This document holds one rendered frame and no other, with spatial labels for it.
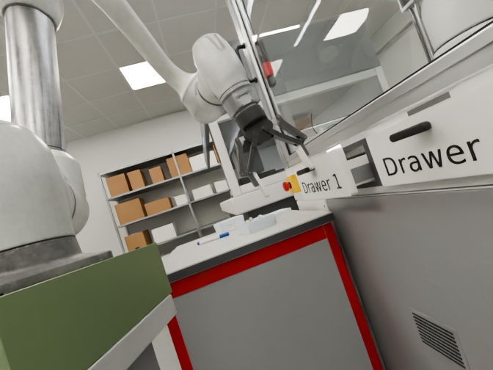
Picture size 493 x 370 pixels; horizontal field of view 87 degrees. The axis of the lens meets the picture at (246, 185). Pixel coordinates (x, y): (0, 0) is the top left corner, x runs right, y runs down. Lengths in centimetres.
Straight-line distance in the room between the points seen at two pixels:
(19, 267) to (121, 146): 486
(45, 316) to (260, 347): 63
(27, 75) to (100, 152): 458
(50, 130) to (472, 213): 85
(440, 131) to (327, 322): 64
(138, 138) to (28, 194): 478
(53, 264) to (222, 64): 52
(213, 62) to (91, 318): 56
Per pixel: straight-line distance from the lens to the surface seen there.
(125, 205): 467
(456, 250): 58
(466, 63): 47
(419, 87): 52
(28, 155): 52
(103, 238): 527
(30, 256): 48
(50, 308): 39
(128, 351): 47
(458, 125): 47
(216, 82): 68
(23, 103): 80
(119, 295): 46
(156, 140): 516
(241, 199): 148
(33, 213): 49
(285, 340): 90
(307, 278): 86
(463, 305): 65
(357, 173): 64
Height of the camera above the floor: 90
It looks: 2 degrees up
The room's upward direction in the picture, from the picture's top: 19 degrees counter-clockwise
